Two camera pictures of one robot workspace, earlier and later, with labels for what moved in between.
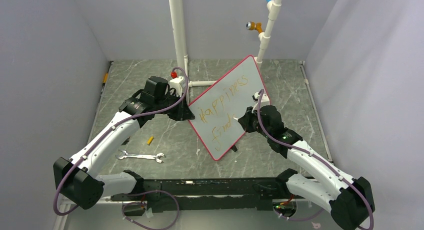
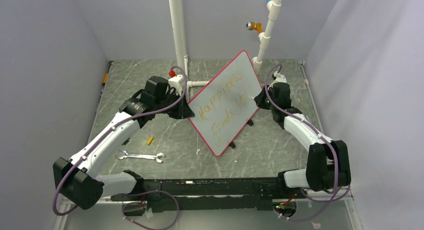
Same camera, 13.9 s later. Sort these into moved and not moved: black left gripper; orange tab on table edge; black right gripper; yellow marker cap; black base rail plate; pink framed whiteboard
Moved: pink framed whiteboard; black right gripper
Not moved: black base rail plate; black left gripper; orange tab on table edge; yellow marker cap
